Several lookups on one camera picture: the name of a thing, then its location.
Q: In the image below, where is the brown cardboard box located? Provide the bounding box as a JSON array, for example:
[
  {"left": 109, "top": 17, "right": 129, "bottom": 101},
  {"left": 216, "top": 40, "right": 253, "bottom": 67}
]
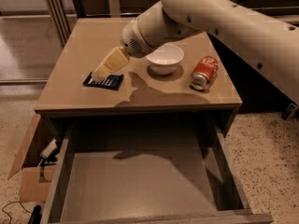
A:
[{"left": 8, "top": 115, "right": 55, "bottom": 203}]

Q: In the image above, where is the white ceramic bowl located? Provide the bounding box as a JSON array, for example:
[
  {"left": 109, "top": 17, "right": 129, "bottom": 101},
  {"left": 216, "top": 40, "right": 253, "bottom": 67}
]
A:
[{"left": 146, "top": 43, "right": 184, "bottom": 76}]

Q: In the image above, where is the orange soda can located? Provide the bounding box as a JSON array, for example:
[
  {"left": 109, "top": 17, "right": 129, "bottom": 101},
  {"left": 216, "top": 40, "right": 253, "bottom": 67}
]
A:
[{"left": 190, "top": 56, "right": 219, "bottom": 91}]

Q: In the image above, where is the black cable on floor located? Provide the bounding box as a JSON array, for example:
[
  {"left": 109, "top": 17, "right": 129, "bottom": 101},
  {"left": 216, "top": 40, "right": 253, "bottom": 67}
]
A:
[{"left": 1, "top": 201, "right": 33, "bottom": 224}]

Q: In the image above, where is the black device on floor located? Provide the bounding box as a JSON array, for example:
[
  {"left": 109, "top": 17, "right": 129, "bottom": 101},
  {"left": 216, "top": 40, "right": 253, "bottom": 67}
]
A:
[{"left": 28, "top": 205, "right": 41, "bottom": 224}]

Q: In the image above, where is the white bottle in box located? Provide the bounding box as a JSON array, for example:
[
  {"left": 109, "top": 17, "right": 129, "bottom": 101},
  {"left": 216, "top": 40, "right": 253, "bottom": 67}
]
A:
[{"left": 40, "top": 138, "right": 58, "bottom": 160}]

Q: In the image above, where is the beige cabinet with top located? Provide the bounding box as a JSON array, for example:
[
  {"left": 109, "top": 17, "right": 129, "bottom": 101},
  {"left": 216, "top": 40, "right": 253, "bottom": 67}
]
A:
[{"left": 35, "top": 18, "right": 242, "bottom": 132}]

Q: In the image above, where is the grey metal shelf frame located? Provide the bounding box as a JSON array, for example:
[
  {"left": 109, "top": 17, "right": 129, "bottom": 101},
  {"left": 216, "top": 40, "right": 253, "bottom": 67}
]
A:
[{"left": 38, "top": 0, "right": 299, "bottom": 49}]

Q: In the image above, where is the open grey top drawer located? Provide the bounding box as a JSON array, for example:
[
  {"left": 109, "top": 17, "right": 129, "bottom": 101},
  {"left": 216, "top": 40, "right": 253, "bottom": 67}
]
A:
[{"left": 41, "top": 112, "right": 273, "bottom": 224}]

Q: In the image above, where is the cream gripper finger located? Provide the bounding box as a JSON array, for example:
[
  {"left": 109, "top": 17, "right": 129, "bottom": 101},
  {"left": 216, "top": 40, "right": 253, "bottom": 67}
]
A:
[{"left": 92, "top": 63, "right": 111, "bottom": 82}]

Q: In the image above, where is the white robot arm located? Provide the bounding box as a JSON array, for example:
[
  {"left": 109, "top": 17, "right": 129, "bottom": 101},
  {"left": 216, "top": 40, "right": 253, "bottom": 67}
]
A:
[{"left": 93, "top": 0, "right": 299, "bottom": 104}]

